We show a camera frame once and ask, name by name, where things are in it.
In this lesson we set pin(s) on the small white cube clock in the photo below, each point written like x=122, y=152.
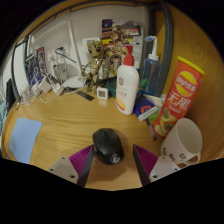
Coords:
x=102, y=93

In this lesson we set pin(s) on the black computer mouse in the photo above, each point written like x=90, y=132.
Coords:
x=106, y=146

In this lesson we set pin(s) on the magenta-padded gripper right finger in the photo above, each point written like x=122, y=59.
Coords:
x=164, y=166

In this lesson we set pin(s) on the grey pen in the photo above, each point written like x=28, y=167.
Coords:
x=150, y=128

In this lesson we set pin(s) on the wall picture collage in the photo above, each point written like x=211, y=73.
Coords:
x=133, y=30

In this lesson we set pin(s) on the metal cup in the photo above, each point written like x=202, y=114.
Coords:
x=60, y=71

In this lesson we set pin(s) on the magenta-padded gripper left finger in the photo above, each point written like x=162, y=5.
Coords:
x=63, y=169

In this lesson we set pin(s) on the small blue box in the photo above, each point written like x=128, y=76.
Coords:
x=145, y=108

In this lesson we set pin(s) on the dark green container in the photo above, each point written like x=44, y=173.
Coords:
x=112, y=87

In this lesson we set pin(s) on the pale green packet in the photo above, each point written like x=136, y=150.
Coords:
x=157, y=100

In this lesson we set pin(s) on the white charger block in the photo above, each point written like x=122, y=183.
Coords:
x=44, y=84
x=57, y=88

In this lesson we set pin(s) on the light blue mouse pad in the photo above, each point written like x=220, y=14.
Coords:
x=25, y=138

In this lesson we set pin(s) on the blue robot model box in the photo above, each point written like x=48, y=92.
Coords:
x=33, y=66

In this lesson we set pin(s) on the white red-capped pump bottle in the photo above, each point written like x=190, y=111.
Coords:
x=127, y=90

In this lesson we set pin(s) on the clear plastic box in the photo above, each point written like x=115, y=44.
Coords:
x=26, y=92

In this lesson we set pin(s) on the orange chips can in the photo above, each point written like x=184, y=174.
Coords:
x=178, y=96

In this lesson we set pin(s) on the white printed mug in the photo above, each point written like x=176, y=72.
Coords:
x=181, y=141

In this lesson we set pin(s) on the blue spray bottle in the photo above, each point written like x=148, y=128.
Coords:
x=151, y=76

